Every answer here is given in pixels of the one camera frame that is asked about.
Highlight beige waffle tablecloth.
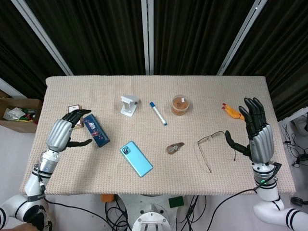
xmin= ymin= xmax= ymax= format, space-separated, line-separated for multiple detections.
xmin=19 ymin=75 xmax=296 ymax=196

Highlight open cardboard box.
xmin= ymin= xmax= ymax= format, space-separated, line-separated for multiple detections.
xmin=0 ymin=90 xmax=44 ymax=134

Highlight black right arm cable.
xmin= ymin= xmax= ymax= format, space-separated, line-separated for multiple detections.
xmin=211 ymin=189 xmax=257 ymax=231

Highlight dark green block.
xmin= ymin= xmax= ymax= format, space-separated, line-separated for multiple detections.
xmin=168 ymin=196 xmax=185 ymax=208

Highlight clear jar of rubber bands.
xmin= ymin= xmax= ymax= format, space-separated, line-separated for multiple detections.
xmin=170 ymin=94 xmax=194 ymax=116

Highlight white metal robot torso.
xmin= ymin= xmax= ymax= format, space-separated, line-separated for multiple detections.
xmin=119 ymin=194 xmax=180 ymax=231

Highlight white metal frame post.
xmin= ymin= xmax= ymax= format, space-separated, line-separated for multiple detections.
xmin=141 ymin=0 xmax=154 ymax=75
xmin=16 ymin=0 xmax=74 ymax=76
xmin=216 ymin=0 xmax=265 ymax=76

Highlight white metal frame bar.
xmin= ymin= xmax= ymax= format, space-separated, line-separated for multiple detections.
xmin=279 ymin=107 xmax=308 ymax=126
xmin=0 ymin=78 xmax=21 ymax=99

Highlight small brown card box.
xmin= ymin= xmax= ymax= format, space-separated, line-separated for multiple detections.
xmin=67 ymin=104 xmax=85 ymax=130

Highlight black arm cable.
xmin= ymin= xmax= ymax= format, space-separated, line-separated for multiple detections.
xmin=44 ymin=198 xmax=132 ymax=231
xmin=211 ymin=189 xmax=257 ymax=231

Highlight dark blue patterned box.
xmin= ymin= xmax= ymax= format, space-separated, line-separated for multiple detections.
xmin=83 ymin=113 xmax=111 ymax=148

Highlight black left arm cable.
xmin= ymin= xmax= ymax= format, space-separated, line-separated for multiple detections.
xmin=44 ymin=198 xmax=132 ymax=231

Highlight blue capped white marker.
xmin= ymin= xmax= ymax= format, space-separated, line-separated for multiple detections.
xmin=149 ymin=102 xmax=168 ymax=127

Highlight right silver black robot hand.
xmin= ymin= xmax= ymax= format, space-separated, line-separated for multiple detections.
xmin=225 ymin=97 xmax=275 ymax=165

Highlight brown correction tape dispenser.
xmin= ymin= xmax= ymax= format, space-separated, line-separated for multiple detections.
xmin=165 ymin=141 xmax=186 ymax=154

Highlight teal blue smartphone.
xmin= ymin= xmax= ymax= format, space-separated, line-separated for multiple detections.
xmin=119 ymin=141 xmax=154 ymax=179

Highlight thin metal frame eyeglasses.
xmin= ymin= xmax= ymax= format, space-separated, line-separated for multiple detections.
xmin=197 ymin=131 xmax=238 ymax=174

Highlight black floor cable tangle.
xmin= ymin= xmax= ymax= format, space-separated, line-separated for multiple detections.
xmin=281 ymin=124 xmax=308 ymax=169

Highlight black pleated curtain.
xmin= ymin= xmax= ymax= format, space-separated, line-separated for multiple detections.
xmin=0 ymin=0 xmax=65 ymax=99
xmin=25 ymin=0 xmax=147 ymax=77
xmin=153 ymin=0 xmax=256 ymax=76
xmin=226 ymin=0 xmax=308 ymax=122

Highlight yellow rubber chicken toy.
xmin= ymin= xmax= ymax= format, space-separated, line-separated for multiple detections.
xmin=221 ymin=103 xmax=246 ymax=121

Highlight black device on floor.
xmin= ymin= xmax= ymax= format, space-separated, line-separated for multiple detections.
xmin=290 ymin=196 xmax=304 ymax=207

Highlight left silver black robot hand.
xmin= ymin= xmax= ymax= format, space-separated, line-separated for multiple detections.
xmin=45 ymin=108 xmax=93 ymax=153

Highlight white phone stand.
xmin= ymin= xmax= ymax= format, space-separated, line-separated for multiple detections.
xmin=120 ymin=95 xmax=140 ymax=117

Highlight black cable bundle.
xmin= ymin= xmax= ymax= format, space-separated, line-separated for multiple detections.
xmin=104 ymin=195 xmax=132 ymax=231
xmin=177 ymin=194 xmax=207 ymax=231

